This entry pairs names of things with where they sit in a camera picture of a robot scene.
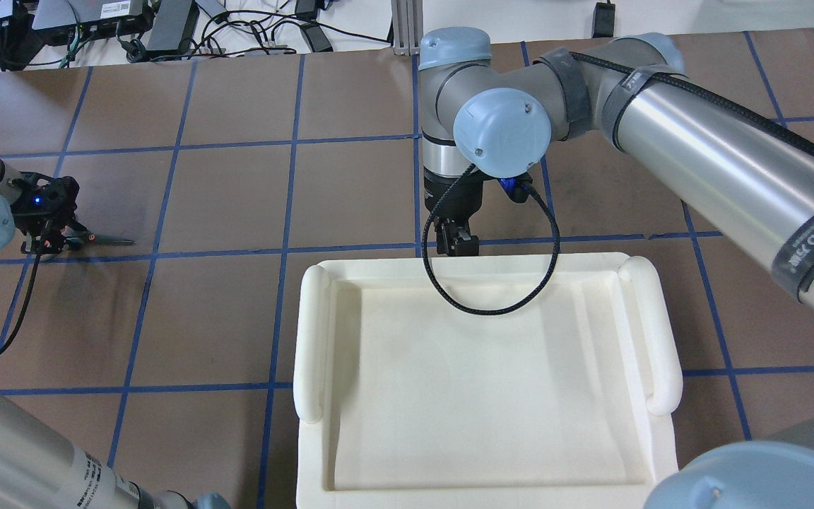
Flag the black power adapter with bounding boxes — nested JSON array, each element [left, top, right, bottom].
[[591, 1, 616, 39]]

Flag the aluminium frame post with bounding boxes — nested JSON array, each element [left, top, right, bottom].
[[391, 0, 424, 56]]

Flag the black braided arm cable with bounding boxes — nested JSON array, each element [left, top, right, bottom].
[[423, 51, 814, 316]]

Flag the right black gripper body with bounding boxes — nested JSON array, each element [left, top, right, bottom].
[[424, 170, 485, 241]]

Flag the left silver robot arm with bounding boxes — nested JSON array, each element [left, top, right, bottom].
[[0, 158, 229, 508]]

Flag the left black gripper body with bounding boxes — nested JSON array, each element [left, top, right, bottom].
[[11, 176, 80, 254]]

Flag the cream plastic tray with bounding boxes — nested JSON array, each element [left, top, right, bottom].
[[292, 252, 683, 508]]

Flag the orange grey scissors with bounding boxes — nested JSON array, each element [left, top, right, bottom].
[[61, 219, 135, 251]]

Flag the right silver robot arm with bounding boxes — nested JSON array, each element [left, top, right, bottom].
[[418, 27, 814, 309]]

